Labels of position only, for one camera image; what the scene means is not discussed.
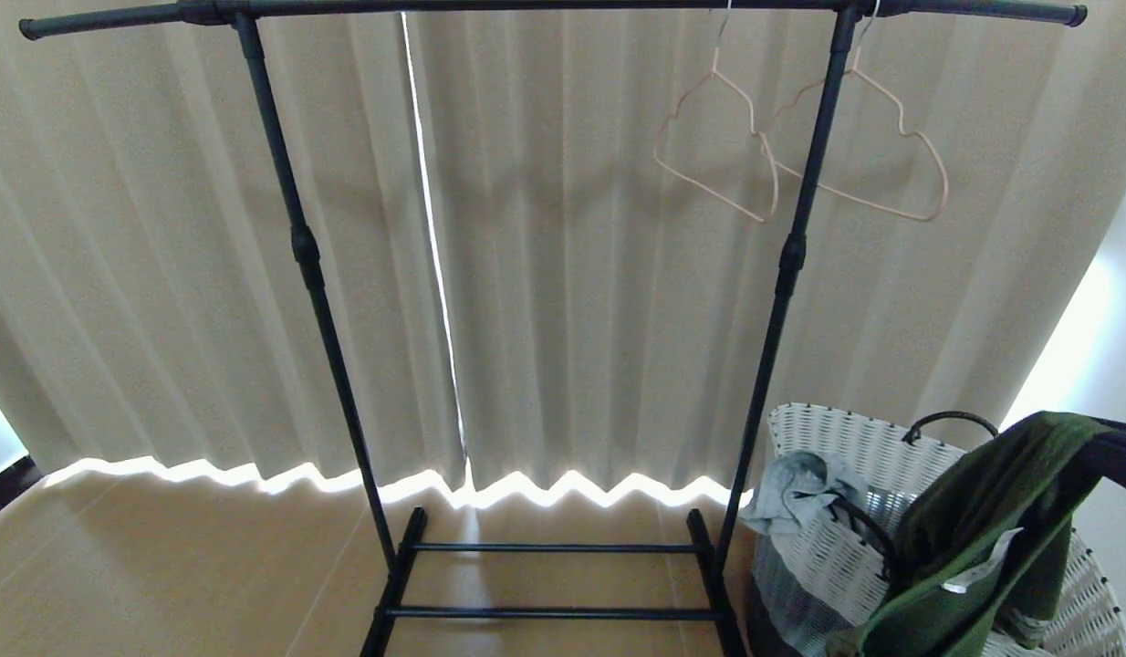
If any pink clothes hanger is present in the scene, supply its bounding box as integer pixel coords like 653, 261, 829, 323
766, 0, 949, 223
652, 0, 781, 224

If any green printed shirt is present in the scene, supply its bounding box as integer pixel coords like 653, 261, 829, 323
826, 411, 1111, 657

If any black clothes rack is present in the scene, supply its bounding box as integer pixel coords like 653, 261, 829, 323
18, 0, 1089, 657

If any white laundry basket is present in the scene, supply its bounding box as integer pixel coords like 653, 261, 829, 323
744, 401, 1126, 657

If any beige curtain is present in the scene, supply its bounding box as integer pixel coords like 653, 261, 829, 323
0, 0, 1126, 512

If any pale grey garment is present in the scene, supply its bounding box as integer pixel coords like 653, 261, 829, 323
741, 450, 870, 537

